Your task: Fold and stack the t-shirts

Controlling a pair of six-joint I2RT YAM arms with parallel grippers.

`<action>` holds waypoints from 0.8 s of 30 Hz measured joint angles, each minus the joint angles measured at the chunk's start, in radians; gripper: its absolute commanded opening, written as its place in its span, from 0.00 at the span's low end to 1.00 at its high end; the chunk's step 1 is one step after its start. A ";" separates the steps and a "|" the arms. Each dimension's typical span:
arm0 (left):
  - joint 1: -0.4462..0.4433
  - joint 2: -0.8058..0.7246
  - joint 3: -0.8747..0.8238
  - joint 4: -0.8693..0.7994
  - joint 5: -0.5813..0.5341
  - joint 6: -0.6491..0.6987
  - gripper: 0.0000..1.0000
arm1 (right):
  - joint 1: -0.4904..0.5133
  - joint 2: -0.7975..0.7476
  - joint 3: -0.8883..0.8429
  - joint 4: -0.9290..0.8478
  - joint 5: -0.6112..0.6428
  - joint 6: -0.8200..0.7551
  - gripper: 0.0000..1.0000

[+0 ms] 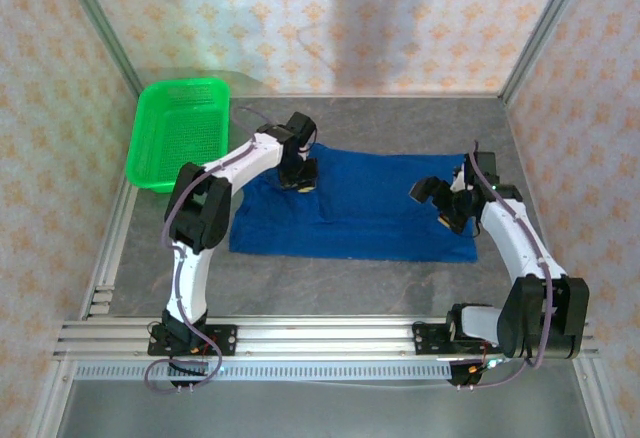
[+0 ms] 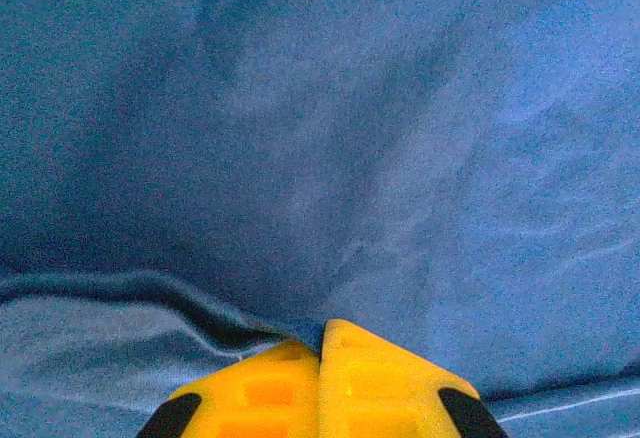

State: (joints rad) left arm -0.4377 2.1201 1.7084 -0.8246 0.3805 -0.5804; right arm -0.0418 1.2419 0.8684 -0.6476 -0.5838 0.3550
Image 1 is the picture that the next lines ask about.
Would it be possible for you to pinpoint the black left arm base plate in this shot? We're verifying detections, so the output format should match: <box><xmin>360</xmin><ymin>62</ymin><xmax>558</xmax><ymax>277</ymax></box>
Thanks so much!
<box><xmin>147</xmin><ymin>323</ymin><xmax>238</xmax><ymax>358</ymax></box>

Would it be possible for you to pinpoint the wide aluminium mounting rail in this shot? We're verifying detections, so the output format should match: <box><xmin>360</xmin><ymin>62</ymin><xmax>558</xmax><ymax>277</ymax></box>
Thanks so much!
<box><xmin>52</xmin><ymin>316</ymin><xmax>601</xmax><ymax>360</ymax></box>

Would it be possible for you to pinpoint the slotted grey cable duct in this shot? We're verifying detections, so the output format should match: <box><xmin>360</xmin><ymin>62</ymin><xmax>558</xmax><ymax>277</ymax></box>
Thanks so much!
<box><xmin>74</xmin><ymin>361</ymin><xmax>454</xmax><ymax>382</ymax></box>

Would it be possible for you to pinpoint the silver sheet metal panel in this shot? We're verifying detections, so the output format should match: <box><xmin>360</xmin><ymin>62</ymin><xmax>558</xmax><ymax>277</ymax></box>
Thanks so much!
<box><xmin>53</xmin><ymin>377</ymin><xmax>604</xmax><ymax>438</ymax></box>

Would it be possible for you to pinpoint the thin aluminium frame bar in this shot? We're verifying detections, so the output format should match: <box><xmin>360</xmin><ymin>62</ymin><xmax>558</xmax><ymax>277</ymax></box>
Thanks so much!
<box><xmin>147</xmin><ymin>89</ymin><xmax>506</xmax><ymax>102</ymax></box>

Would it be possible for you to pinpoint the green perforated plastic basket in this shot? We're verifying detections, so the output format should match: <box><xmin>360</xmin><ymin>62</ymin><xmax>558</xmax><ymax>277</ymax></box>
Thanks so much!
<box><xmin>124</xmin><ymin>76</ymin><xmax>233</xmax><ymax>196</ymax></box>

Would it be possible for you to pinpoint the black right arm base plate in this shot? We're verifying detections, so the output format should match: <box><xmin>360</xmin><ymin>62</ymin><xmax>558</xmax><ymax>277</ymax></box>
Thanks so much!
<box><xmin>412</xmin><ymin>321</ymin><xmax>502</xmax><ymax>357</ymax></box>

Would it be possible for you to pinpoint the aluminium frame post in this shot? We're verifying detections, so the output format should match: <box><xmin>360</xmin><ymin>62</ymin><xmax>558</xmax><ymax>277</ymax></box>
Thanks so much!
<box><xmin>53</xmin><ymin>0</ymin><xmax>152</xmax><ymax>105</ymax></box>
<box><xmin>499</xmin><ymin>0</ymin><xmax>595</xmax><ymax>105</ymax></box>

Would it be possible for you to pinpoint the aluminium table side rail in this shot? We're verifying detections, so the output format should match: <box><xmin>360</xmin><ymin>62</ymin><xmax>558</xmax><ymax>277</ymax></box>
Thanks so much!
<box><xmin>78</xmin><ymin>100</ymin><xmax>154</xmax><ymax>318</ymax></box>
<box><xmin>502</xmin><ymin>100</ymin><xmax>572</xmax><ymax>319</ymax></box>

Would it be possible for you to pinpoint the blue cloth towel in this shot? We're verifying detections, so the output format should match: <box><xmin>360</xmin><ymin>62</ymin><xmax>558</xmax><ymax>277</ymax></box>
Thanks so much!
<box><xmin>228</xmin><ymin>142</ymin><xmax>479</xmax><ymax>264</ymax></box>

